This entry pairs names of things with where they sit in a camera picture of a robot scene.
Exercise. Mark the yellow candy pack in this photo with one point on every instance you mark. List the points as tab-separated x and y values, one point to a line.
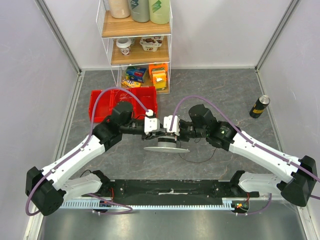
128	83

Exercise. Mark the black yellow can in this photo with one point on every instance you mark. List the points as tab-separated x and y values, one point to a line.
260	105

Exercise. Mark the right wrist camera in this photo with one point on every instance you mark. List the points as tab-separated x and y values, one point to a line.
171	125

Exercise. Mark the white perforated spool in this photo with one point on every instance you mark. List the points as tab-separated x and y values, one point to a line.
167	144

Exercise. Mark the white paper cup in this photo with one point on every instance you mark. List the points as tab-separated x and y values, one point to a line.
124	44

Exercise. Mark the white pudding cup pack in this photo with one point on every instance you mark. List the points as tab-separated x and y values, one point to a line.
151	43

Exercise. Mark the red compartment bin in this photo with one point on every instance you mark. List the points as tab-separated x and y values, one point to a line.
147	95

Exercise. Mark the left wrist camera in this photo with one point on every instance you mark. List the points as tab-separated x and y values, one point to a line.
151	125

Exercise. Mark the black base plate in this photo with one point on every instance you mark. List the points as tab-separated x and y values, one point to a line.
169	192

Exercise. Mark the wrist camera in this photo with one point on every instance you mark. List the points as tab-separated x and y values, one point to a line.
171	125
151	125

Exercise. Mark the grey cable duct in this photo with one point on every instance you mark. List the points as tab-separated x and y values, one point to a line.
90	203

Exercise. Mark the beige bottle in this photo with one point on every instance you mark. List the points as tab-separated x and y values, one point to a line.
119	9

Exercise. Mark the orange yellow sponge box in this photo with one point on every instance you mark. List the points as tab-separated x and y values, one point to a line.
158	73

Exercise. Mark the white wire wooden shelf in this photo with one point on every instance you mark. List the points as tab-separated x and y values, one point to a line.
111	29

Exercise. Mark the blue green sponge pack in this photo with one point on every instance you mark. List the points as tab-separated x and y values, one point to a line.
136	74

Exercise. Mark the light green bottle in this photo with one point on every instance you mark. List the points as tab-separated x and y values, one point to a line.
159	11

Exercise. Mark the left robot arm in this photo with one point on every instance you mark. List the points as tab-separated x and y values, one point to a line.
48	188

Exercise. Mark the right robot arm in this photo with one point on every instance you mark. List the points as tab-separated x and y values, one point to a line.
291	177

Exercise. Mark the grey green bottle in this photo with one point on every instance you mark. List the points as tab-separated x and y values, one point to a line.
139	10

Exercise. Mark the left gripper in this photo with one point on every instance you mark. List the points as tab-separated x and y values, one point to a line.
152	135

